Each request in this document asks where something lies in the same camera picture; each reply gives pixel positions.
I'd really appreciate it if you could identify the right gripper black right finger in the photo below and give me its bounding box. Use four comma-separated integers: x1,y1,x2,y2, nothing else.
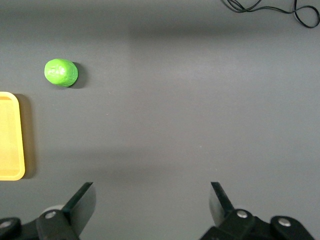
201,181,256,240

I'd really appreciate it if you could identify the green ball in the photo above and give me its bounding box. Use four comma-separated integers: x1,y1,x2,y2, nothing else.
44,58,79,88

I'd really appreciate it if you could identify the yellow plastic tray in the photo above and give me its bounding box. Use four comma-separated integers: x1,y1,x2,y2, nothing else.
0,91,26,181

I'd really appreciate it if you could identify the thin black loose cable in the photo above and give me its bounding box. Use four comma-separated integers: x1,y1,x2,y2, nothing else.
221,0,320,29

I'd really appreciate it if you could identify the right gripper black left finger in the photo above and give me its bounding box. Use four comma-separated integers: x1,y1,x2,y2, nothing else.
35,182,97,240

